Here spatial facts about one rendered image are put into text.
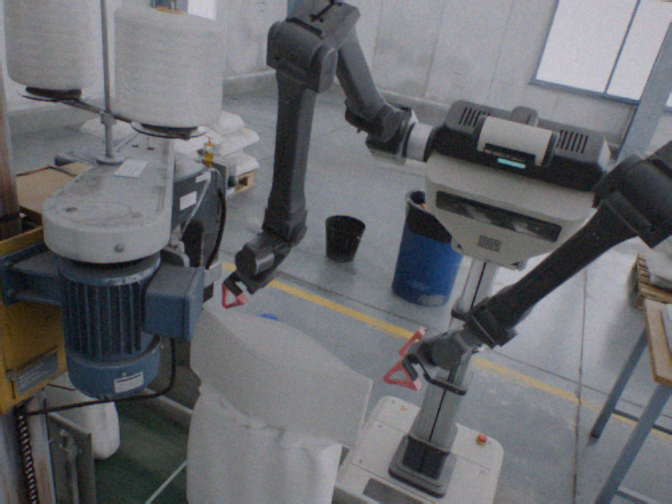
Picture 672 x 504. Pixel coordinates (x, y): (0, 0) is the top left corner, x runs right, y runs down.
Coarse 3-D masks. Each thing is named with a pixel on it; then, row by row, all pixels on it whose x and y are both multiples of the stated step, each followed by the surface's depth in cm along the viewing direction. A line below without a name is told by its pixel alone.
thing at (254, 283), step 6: (234, 270) 115; (264, 270) 114; (270, 270) 115; (234, 276) 115; (240, 276) 115; (252, 276) 116; (258, 276) 116; (264, 276) 116; (270, 276) 120; (246, 282) 115; (252, 282) 116; (258, 282) 117; (264, 282) 118; (252, 288) 115; (258, 288) 116; (252, 294) 115
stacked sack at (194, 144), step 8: (208, 128) 416; (128, 136) 380; (208, 136) 401; (216, 136) 409; (176, 144) 372; (184, 144) 377; (192, 144) 384; (200, 144) 392; (216, 144) 412; (184, 152) 380
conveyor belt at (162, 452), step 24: (120, 408) 181; (144, 408) 183; (120, 432) 172; (144, 432) 174; (168, 432) 175; (120, 456) 164; (144, 456) 165; (168, 456) 167; (96, 480) 156; (120, 480) 157; (144, 480) 158; (168, 480) 159
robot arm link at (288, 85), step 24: (288, 72) 84; (312, 72) 81; (288, 96) 86; (312, 96) 88; (288, 120) 89; (312, 120) 92; (288, 144) 93; (288, 168) 96; (288, 192) 100; (264, 216) 109; (288, 216) 104
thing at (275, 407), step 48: (240, 336) 132; (288, 336) 128; (240, 384) 124; (288, 384) 118; (336, 384) 117; (192, 432) 137; (240, 432) 127; (288, 432) 124; (336, 432) 123; (192, 480) 143; (240, 480) 131; (288, 480) 125
